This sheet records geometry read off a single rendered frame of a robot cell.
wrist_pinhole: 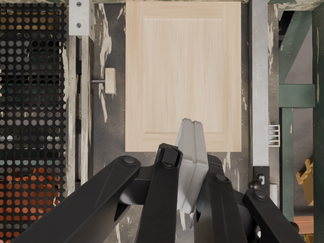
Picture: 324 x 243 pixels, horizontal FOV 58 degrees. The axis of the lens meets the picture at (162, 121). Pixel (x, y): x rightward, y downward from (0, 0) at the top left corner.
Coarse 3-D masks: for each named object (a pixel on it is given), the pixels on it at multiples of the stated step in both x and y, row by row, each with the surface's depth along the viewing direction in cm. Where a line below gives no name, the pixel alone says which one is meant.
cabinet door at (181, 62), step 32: (128, 32) 94; (160, 32) 95; (192, 32) 95; (224, 32) 94; (128, 64) 94; (160, 64) 95; (192, 64) 95; (224, 64) 94; (128, 96) 94; (160, 96) 94; (192, 96) 94; (224, 96) 94; (128, 128) 94; (160, 128) 94; (224, 128) 94
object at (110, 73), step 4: (108, 68) 93; (112, 68) 93; (108, 72) 93; (112, 72) 93; (108, 76) 93; (112, 76) 93; (108, 80) 93; (112, 80) 93; (108, 84) 93; (112, 84) 93; (108, 88) 93; (112, 88) 93; (108, 92) 93; (112, 92) 93
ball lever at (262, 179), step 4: (260, 176) 90; (264, 176) 90; (252, 180) 81; (256, 180) 80; (260, 180) 87; (264, 180) 90; (248, 184) 81; (252, 184) 80; (256, 184) 80; (260, 184) 80; (248, 188) 81; (252, 188) 80; (256, 188) 80; (260, 188) 80
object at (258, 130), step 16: (256, 0) 93; (256, 16) 92; (256, 32) 92; (256, 48) 92; (256, 64) 92; (256, 80) 92; (256, 96) 92; (256, 112) 92; (256, 128) 92; (256, 144) 92; (256, 160) 92
